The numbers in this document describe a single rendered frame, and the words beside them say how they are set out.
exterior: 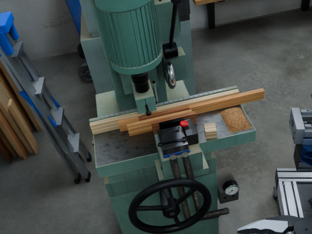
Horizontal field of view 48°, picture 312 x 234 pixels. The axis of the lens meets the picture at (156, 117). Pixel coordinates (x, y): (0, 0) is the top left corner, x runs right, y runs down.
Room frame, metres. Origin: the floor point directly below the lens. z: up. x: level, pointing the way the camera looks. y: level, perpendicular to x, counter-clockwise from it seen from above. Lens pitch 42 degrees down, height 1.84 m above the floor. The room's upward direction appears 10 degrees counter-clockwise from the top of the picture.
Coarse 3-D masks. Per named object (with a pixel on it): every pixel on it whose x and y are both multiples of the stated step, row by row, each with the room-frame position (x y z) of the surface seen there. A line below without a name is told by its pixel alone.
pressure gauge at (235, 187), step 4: (232, 180) 0.85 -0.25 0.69; (224, 184) 0.84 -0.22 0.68; (228, 184) 0.83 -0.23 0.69; (232, 184) 0.83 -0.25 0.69; (236, 184) 0.83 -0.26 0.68; (224, 188) 0.83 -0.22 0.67; (228, 188) 0.82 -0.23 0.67; (232, 188) 0.83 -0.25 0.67; (236, 188) 0.83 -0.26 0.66; (224, 192) 0.82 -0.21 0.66; (228, 192) 0.82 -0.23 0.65; (232, 192) 0.82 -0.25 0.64; (236, 192) 0.82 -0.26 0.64
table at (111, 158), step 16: (208, 112) 1.03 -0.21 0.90; (224, 128) 0.93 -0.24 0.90; (96, 144) 0.97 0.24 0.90; (112, 144) 0.95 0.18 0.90; (128, 144) 0.94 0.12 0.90; (144, 144) 0.92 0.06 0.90; (208, 144) 0.88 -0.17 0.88; (224, 144) 0.89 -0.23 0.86; (96, 160) 0.89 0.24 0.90; (112, 160) 0.87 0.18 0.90; (128, 160) 0.86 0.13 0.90; (144, 160) 0.87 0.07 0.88; (160, 176) 0.79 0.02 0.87
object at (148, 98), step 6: (132, 84) 1.08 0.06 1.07; (150, 84) 1.06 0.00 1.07; (150, 90) 1.02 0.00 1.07; (138, 96) 1.00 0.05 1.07; (144, 96) 0.99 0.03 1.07; (150, 96) 0.99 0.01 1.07; (138, 102) 0.98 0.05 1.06; (144, 102) 0.98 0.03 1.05; (150, 102) 0.98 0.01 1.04; (138, 108) 0.98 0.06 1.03; (144, 108) 0.98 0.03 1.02; (150, 108) 0.98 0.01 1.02
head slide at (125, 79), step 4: (148, 72) 1.12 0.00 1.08; (152, 72) 1.12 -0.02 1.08; (156, 72) 1.13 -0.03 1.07; (120, 76) 1.11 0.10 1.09; (124, 76) 1.11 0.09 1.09; (128, 76) 1.12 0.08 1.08; (152, 76) 1.12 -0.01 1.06; (156, 76) 1.12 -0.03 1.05; (124, 80) 1.11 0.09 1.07; (128, 80) 1.12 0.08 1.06; (152, 80) 1.12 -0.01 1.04; (156, 80) 1.12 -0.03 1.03; (124, 84) 1.11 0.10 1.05; (128, 84) 1.11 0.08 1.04; (156, 84) 1.12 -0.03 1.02; (124, 88) 1.11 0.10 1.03; (128, 88) 1.11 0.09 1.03; (152, 88) 1.12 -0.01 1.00; (124, 92) 1.11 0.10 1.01; (128, 92) 1.11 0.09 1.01; (132, 92) 1.12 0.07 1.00
